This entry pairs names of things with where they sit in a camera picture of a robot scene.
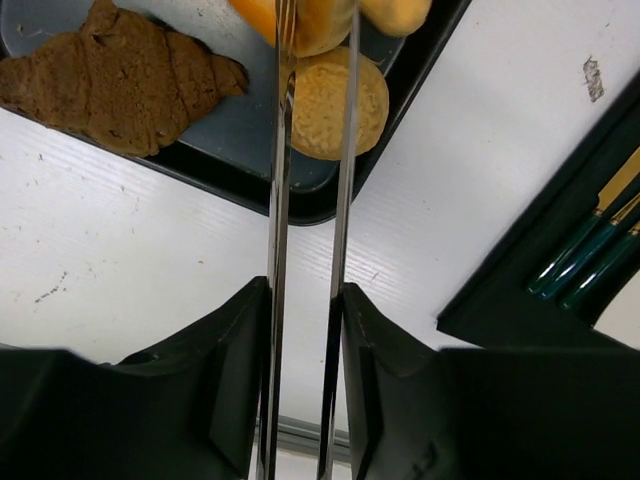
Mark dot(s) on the oval golden bread roll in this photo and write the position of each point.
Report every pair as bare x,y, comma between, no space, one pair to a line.
396,18

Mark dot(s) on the round yellow bun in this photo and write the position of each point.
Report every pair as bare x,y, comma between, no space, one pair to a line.
319,104

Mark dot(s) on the silver metal tongs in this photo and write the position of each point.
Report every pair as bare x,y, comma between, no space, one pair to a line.
286,12

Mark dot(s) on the gold fork green handle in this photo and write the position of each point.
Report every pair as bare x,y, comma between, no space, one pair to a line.
596,269

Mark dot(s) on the brown chocolate croissant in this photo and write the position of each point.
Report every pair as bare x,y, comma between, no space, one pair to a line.
121,80

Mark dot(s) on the black placemat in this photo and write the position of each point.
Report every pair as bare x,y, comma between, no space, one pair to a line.
494,310

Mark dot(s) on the flat sugared round bun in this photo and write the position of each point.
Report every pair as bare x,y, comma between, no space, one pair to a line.
321,25

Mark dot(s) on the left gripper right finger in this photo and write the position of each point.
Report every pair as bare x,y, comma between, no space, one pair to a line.
464,413

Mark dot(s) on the black baking tray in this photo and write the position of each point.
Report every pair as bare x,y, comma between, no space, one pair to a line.
229,152

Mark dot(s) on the aluminium rail front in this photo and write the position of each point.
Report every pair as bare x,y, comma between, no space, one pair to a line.
304,437

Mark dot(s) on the gold spoon green handle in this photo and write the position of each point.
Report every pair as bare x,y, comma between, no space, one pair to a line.
588,242

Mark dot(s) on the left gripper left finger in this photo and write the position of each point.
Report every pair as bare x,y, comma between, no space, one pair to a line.
183,408

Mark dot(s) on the orange glazed donut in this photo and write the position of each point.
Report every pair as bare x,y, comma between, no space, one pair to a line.
260,15

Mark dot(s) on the gold knife green handle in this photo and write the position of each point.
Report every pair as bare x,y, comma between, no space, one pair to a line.
625,175

